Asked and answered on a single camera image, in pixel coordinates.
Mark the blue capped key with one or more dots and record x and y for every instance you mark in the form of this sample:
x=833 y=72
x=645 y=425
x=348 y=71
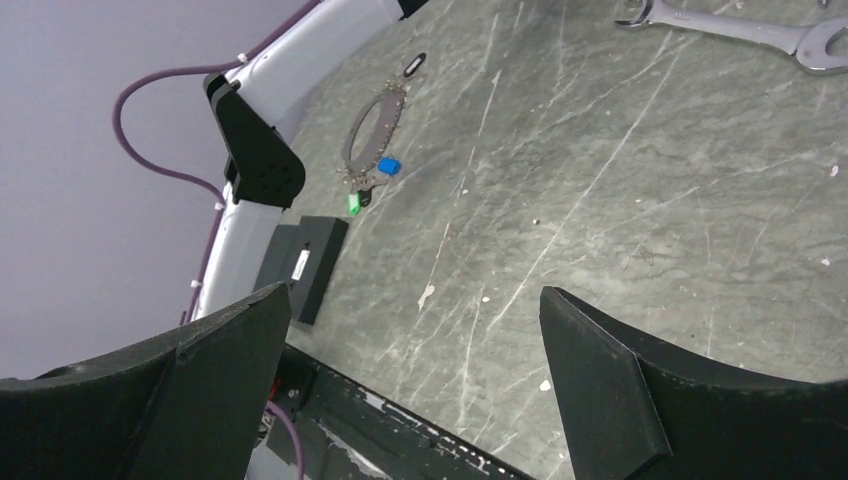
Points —
x=389 y=166

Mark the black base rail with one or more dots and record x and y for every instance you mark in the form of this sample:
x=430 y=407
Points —
x=348 y=431

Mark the black key tag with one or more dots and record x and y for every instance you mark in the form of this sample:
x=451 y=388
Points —
x=414 y=65

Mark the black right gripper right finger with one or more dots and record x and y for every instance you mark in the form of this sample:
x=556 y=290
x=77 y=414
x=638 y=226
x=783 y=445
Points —
x=634 y=406

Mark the black flat box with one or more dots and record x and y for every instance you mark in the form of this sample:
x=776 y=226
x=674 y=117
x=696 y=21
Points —
x=303 y=256

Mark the large silver wrench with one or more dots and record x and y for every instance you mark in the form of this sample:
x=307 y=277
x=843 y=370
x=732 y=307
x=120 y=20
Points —
x=808 y=45

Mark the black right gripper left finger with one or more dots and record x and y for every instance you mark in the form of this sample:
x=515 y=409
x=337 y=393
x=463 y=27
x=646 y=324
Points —
x=184 y=404

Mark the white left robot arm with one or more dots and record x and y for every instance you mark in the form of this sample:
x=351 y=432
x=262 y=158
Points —
x=255 y=104

